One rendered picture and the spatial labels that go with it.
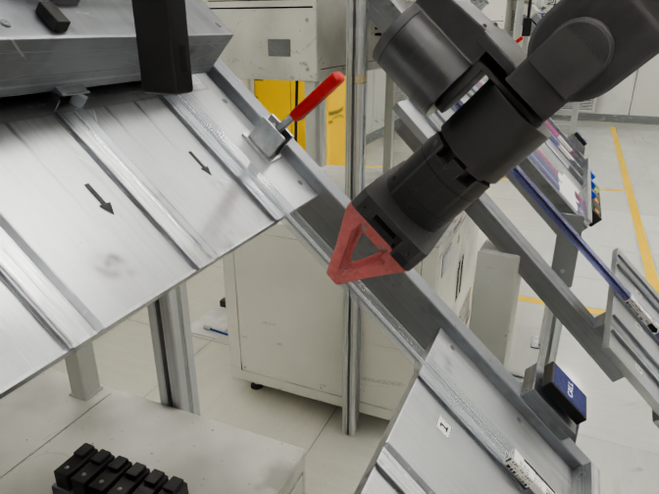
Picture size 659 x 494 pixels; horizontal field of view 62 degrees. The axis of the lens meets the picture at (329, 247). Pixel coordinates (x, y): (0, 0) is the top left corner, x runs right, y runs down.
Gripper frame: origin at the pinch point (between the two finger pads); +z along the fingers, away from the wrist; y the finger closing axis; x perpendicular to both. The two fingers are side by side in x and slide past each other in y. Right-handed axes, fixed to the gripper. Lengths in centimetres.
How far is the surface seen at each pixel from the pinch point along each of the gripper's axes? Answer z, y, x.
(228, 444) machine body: 35.6, -6.6, 7.1
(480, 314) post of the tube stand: 10.7, -37.0, 19.9
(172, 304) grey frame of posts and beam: 30.0, -10.6, -11.5
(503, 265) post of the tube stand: 2.6, -36.9, 15.9
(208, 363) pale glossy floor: 130, -95, -6
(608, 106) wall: 20, -750, 86
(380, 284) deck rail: 3.0, -8.2, 4.0
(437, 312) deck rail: 0.4, -8.2, 9.6
